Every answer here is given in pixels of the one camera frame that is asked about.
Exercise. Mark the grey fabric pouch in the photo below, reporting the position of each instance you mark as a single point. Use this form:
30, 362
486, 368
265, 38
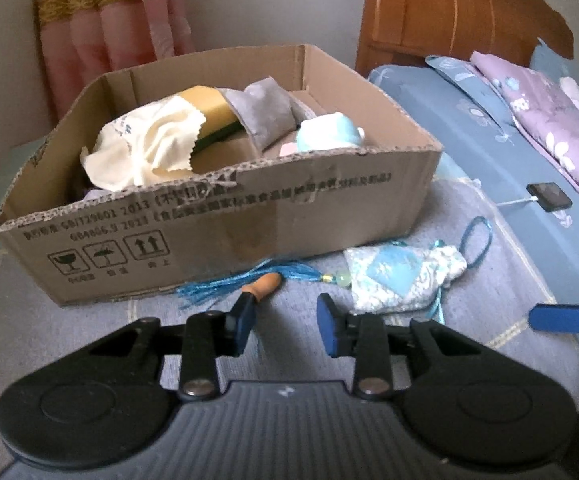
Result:
264, 110

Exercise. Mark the blue floral bedsheet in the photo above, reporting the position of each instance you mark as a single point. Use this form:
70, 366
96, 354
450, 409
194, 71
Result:
469, 140

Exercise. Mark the brown cardboard box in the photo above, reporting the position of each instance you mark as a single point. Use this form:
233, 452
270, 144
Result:
219, 230

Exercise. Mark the yellow sponge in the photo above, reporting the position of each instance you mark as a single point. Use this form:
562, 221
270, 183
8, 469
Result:
209, 102

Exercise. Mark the black phone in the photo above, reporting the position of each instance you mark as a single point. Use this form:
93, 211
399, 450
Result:
550, 196

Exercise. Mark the blue pillow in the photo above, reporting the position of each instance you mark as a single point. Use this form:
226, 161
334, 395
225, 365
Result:
547, 62

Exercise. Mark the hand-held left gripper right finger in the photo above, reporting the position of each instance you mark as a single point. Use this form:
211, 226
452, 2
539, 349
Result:
329, 327

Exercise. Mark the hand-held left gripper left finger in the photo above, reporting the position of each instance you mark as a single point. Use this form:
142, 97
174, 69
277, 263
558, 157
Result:
242, 325

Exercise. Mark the pink curtain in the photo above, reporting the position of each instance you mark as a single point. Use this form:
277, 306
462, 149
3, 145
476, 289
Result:
114, 35

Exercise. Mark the grey plaid blanket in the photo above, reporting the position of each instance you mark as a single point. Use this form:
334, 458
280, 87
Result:
494, 285

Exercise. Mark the blue patterned sachet with tassel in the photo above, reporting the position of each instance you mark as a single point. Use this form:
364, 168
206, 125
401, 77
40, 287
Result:
394, 280

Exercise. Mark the blue and white plush toy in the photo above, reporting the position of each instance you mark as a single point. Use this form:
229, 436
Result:
327, 132

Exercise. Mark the wooden headboard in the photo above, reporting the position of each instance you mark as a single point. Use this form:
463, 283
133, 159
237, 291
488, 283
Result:
444, 10

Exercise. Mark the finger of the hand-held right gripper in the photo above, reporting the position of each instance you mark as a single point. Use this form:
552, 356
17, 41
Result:
564, 317

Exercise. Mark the cream cloth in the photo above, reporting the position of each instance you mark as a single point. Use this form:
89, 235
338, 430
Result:
149, 145

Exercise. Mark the purple floral pillow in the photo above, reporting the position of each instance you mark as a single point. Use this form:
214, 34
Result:
559, 125

